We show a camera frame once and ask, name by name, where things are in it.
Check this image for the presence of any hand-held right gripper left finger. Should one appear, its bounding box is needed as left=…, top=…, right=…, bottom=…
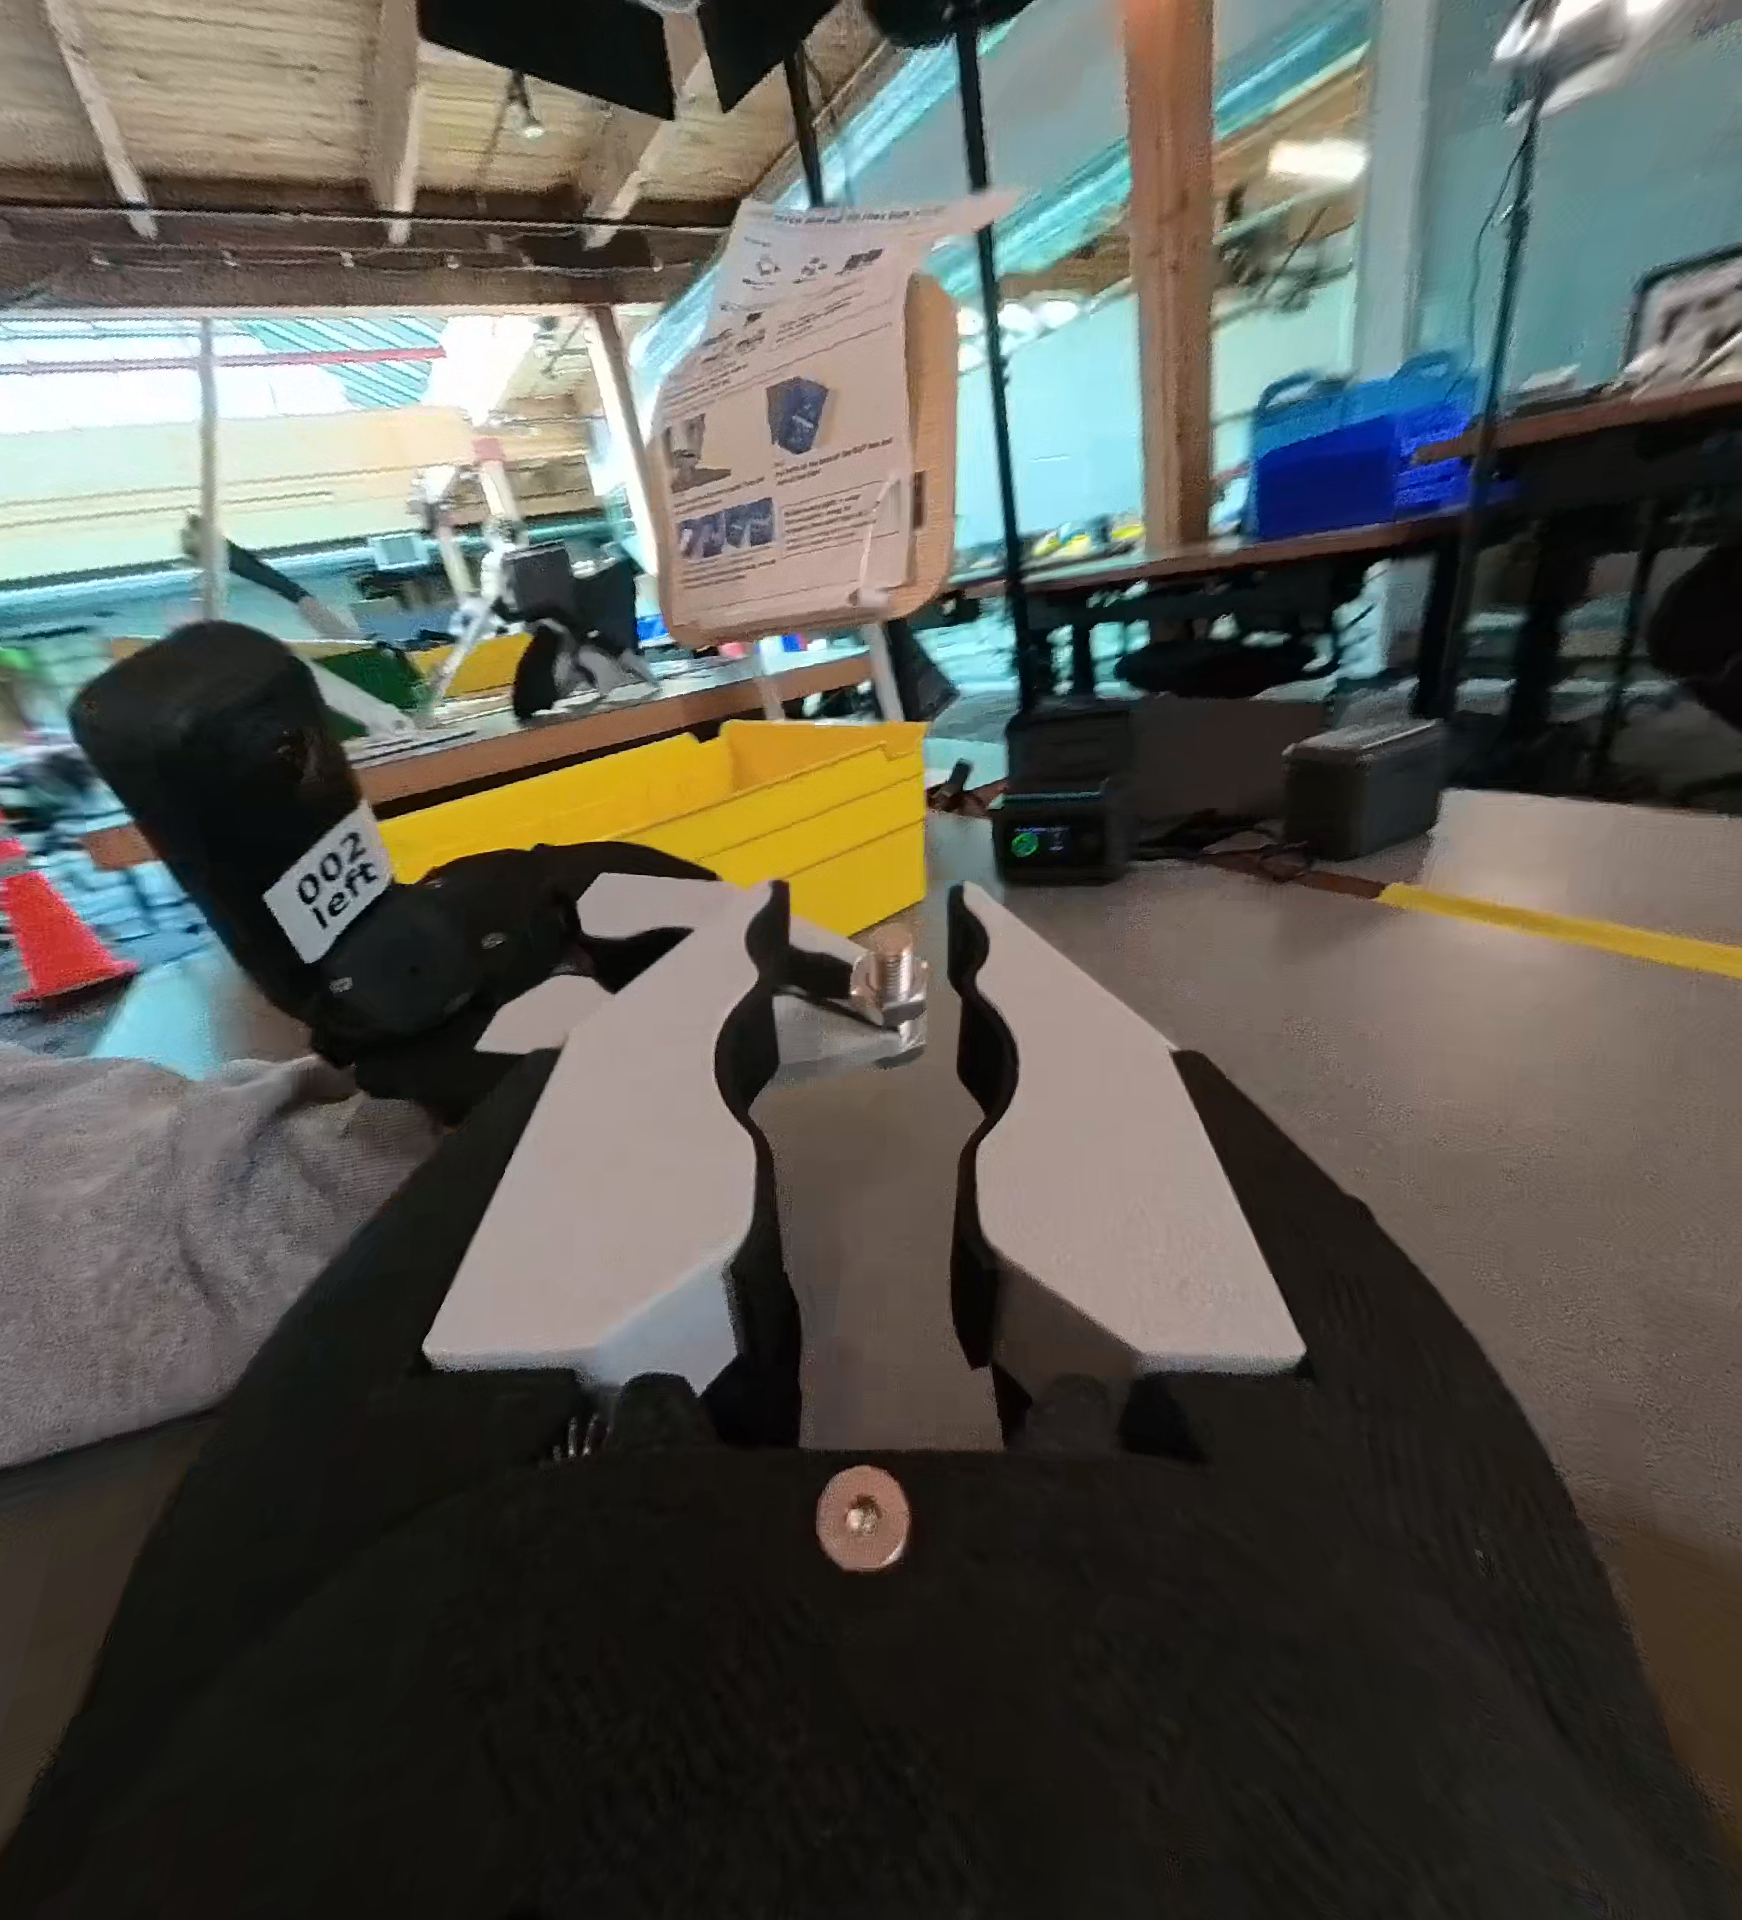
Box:
left=421, top=878, right=811, bottom=1449

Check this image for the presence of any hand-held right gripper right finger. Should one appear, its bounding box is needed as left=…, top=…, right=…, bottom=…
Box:
left=944, top=883, right=1311, bottom=1449

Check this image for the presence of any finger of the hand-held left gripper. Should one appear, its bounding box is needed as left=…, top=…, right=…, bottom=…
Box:
left=472, top=971, right=927, bottom=1078
left=575, top=874, right=874, bottom=1001

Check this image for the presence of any silver hex bolt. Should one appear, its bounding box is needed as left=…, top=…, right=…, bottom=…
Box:
left=846, top=924, right=932, bottom=1061

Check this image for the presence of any person's left forearm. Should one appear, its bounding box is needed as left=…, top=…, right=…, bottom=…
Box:
left=0, top=1016, right=448, bottom=1497

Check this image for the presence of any yellow plastic bin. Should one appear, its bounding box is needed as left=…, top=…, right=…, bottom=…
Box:
left=375, top=720, right=932, bottom=939

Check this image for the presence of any wooden workbench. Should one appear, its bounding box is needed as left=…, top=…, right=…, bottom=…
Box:
left=345, top=644, right=874, bottom=814

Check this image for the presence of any orange traffic cone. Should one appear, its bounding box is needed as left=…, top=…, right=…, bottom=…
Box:
left=0, top=792, right=140, bottom=1006

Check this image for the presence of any black power station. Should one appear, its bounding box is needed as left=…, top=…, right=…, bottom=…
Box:
left=992, top=696, right=1138, bottom=884

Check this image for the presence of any small grey box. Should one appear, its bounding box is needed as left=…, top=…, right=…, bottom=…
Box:
left=1280, top=717, right=1453, bottom=860

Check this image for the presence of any instruction sheet board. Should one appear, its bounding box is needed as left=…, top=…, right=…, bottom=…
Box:
left=645, top=187, right=1026, bottom=649

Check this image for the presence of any yellow tape strip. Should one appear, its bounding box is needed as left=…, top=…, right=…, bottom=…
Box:
left=1378, top=880, right=1742, bottom=1001

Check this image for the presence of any blue plastic case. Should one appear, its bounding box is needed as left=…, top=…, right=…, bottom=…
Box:
left=1243, top=351, right=1491, bottom=545

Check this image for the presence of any long wooden table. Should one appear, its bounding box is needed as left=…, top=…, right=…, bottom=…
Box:
left=944, top=357, right=1742, bottom=721

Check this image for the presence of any studio light on stand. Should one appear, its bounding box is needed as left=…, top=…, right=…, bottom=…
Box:
left=1415, top=0, right=1645, bottom=721

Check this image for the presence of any wooden support post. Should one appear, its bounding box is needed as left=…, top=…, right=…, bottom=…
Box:
left=1120, top=0, right=1219, bottom=551

